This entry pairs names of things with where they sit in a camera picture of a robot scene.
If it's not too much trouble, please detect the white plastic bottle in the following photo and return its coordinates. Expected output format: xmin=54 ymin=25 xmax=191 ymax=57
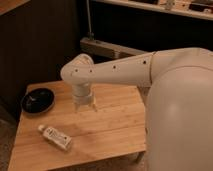
xmin=38 ymin=125 xmax=72 ymax=151

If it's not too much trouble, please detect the long wooden beam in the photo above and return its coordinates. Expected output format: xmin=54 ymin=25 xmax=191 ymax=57
xmin=80 ymin=37 xmax=144 ymax=59

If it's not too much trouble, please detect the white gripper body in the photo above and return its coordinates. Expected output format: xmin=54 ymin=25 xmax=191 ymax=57
xmin=72 ymin=83 xmax=94 ymax=106

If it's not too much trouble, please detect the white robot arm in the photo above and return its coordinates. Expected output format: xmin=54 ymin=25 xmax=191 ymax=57
xmin=61 ymin=47 xmax=213 ymax=171

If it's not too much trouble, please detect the wooden shelf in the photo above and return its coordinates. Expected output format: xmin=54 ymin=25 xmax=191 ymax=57
xmin=93 ymin=0 xmax=213 ymax=21

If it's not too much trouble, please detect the wooden table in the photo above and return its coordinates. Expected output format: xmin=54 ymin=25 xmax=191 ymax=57
xmin=8 ymin=81 xmax=146 ymax=171

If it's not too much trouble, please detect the black ceramic bowl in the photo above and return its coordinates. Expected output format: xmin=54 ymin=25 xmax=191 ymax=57
xmin=21 ymin=88 xmax=55 ymax=114

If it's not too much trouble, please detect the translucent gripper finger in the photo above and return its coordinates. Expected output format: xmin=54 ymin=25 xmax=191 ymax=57
xmin=91 ymin=103 xmax=97 ymax=112
xmin=75 ymin=105 xmax=80 ymax=112

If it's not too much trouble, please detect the metal pole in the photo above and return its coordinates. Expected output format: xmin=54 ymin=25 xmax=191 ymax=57
xmin=86 ymin=0 xmax=94 ymax=40

